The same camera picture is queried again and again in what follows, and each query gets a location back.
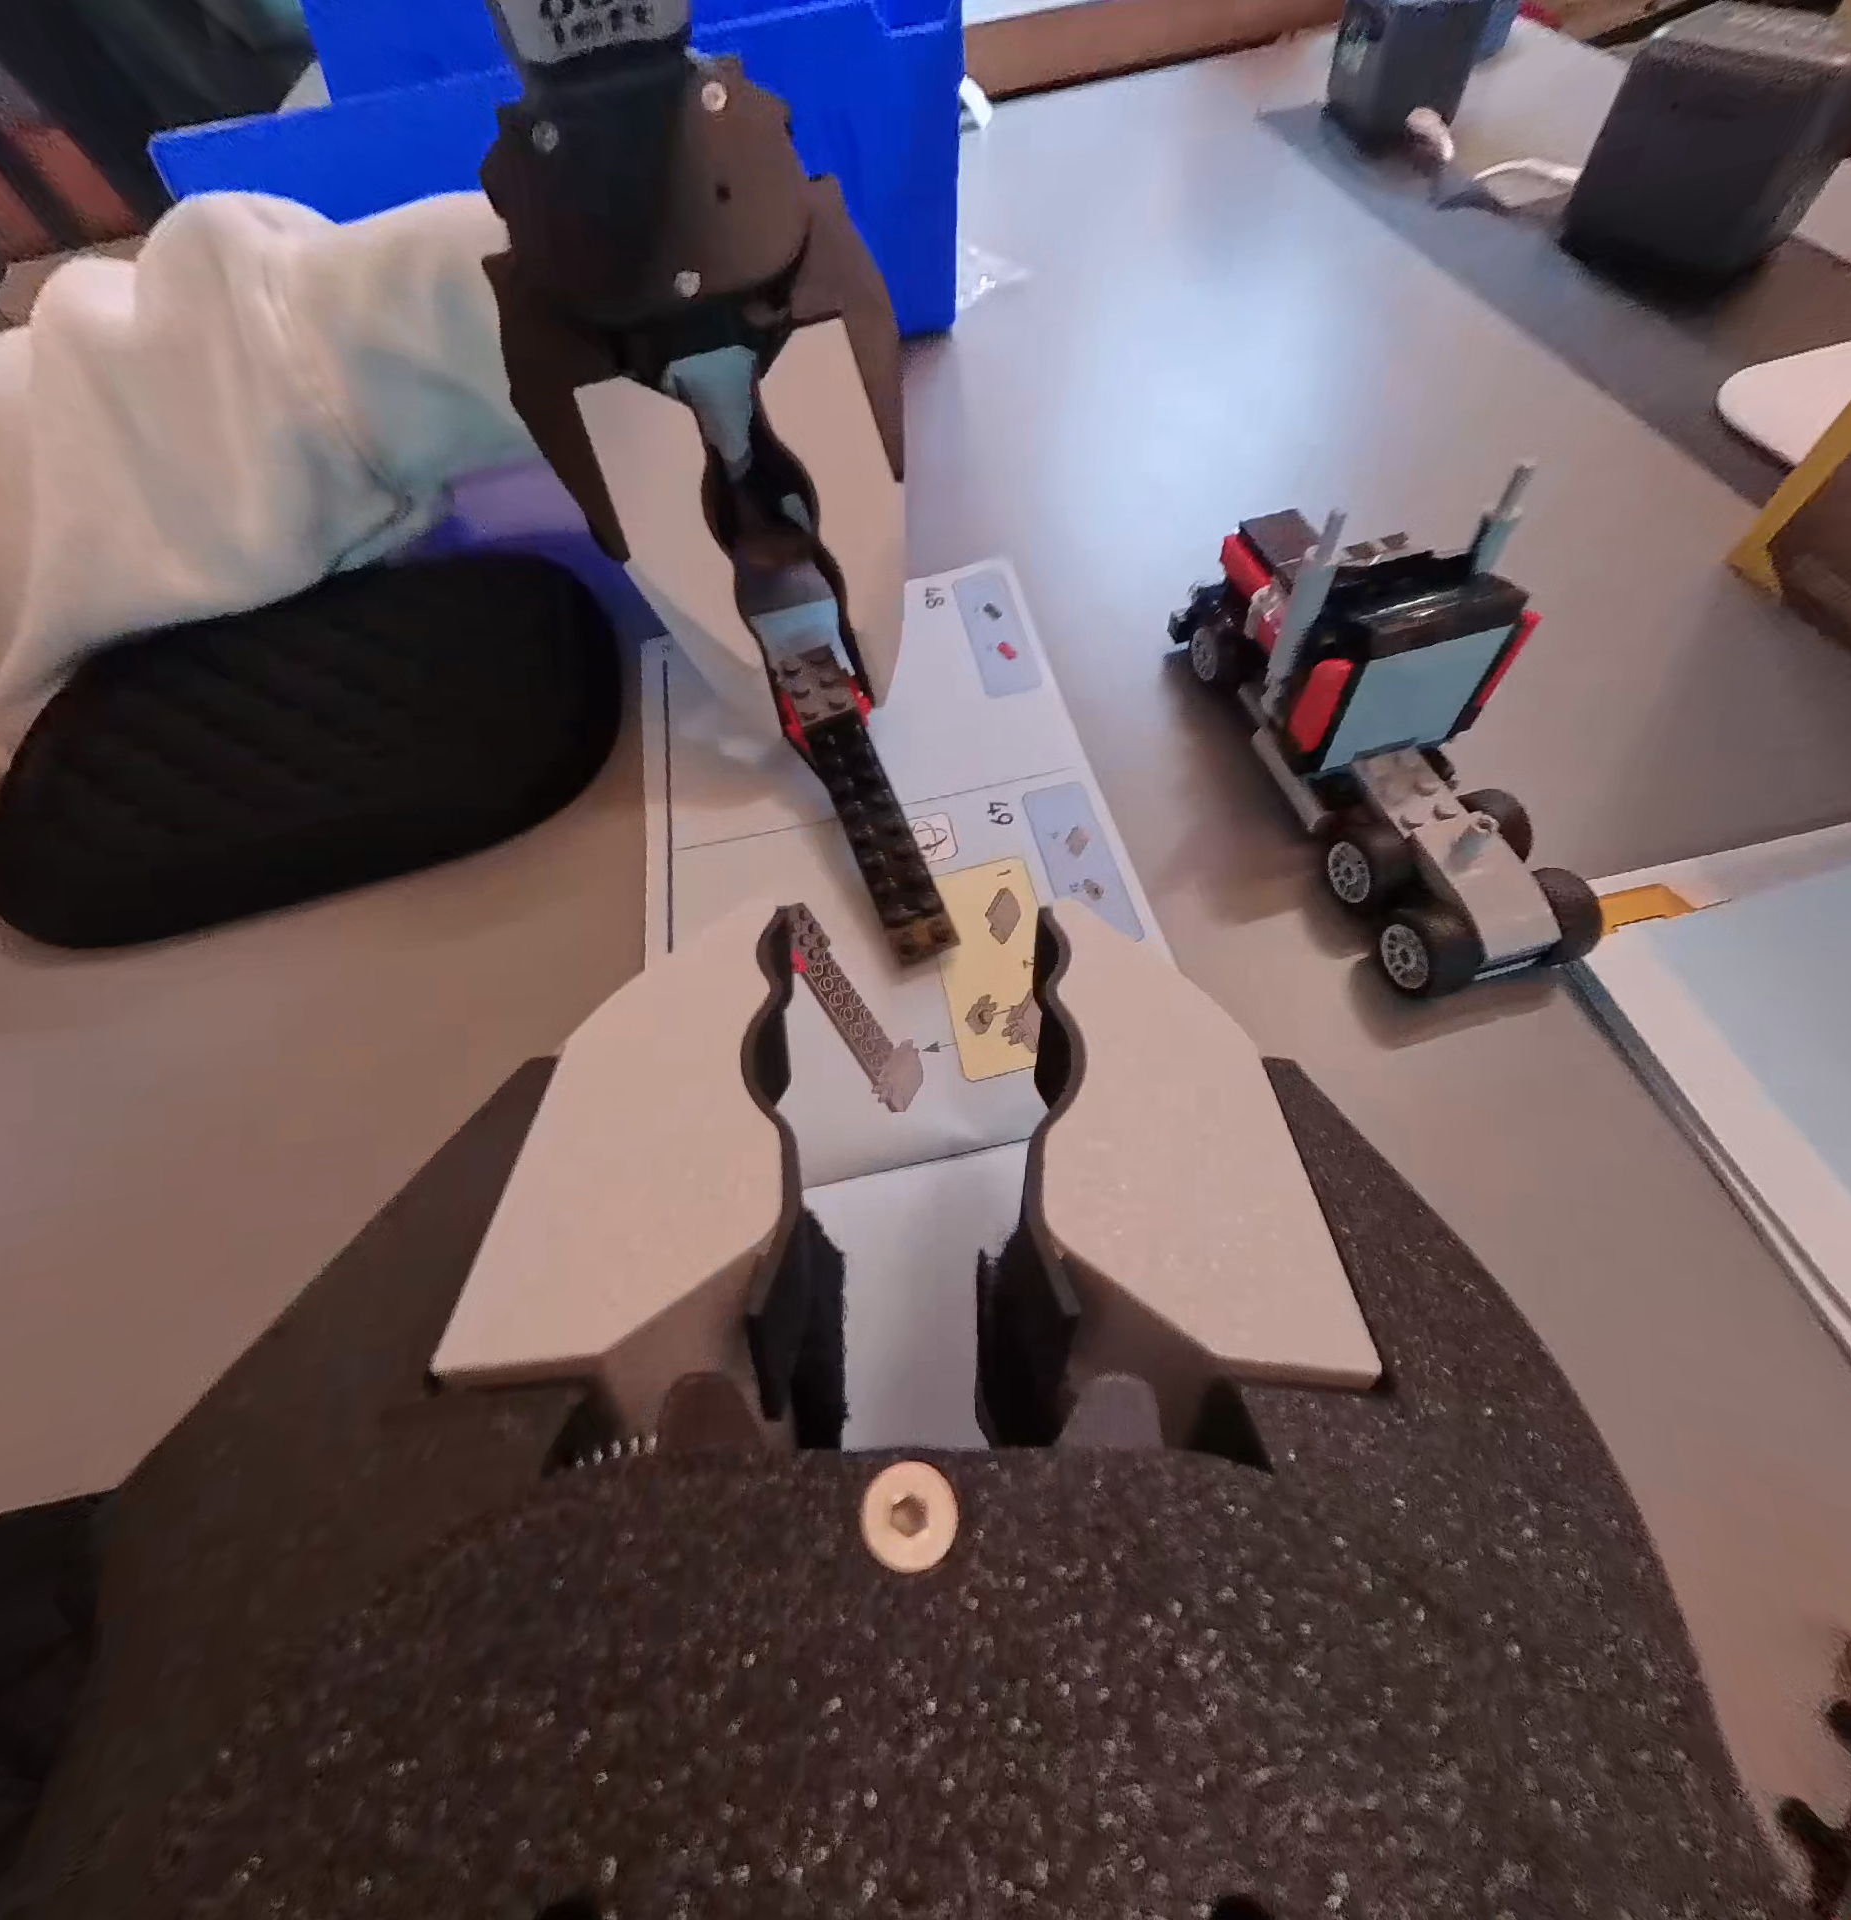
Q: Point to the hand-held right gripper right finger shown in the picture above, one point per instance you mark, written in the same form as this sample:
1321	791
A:
1196	1203

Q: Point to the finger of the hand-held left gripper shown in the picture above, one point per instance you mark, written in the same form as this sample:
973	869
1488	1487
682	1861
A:
653	497
855	450

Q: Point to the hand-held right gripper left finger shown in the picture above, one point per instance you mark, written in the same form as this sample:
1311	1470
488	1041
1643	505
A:
637	1203

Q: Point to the large blue plastic bin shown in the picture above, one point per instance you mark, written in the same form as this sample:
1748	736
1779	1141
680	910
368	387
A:
898	152

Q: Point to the long black lego plate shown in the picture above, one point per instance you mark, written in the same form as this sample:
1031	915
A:
880	824

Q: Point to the grey red lego assembly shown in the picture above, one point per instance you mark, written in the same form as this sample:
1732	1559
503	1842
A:
1836	1785

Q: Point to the person's left forearm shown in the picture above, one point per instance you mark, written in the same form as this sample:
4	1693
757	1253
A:
188	418

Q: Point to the open lego instruction booklet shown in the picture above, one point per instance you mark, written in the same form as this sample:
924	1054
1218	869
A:
746	838

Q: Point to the black red lego truck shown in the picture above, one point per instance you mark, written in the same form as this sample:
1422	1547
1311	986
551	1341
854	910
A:
1390	718

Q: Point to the lego set box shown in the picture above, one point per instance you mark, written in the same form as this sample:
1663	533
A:
1829	554

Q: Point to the clear plastic bag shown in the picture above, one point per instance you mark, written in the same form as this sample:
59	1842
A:
1000	278

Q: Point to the black quilted wrist pad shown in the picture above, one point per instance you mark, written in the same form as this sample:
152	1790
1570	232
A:
298	751
30	1693

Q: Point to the yellow mark instruction booklet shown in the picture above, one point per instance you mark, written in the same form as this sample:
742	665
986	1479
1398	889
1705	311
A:
1643	903

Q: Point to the car cover instruction booklet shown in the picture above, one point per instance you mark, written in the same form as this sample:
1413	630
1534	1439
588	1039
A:
1768	1020

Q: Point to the small blue black device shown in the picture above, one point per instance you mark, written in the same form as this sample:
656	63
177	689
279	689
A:
1413	69

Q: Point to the grey desk mat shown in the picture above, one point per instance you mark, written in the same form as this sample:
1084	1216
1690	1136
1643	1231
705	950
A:
1612	350

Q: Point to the dark grey speaker box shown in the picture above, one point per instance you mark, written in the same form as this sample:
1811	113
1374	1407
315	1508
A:
1722	132

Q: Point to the white round object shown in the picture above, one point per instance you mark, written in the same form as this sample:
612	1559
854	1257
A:
1803	399

